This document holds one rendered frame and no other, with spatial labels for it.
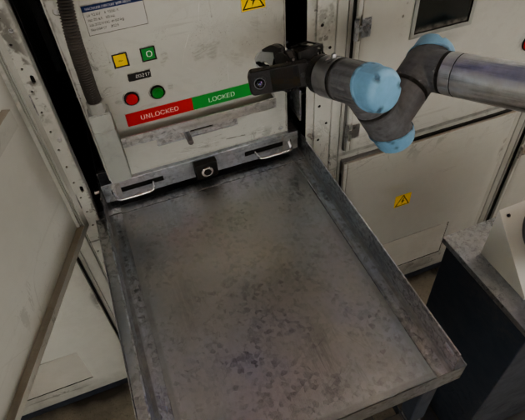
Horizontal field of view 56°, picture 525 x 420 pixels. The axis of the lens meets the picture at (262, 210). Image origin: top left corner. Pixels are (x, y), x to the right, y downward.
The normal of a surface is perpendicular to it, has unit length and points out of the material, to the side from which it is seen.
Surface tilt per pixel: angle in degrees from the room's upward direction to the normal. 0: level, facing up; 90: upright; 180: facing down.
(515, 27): 90
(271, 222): 0
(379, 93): 75
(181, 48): 90
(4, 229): 90
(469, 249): 0
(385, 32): 90
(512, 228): 45
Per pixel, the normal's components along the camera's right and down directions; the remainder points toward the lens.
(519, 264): 0.23, -0.01
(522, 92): -0.74, 0.25
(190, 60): 0.36, 0.67
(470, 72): -0.68, -0.09
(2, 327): 1.00, -0.02
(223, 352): -0.05, -0.69
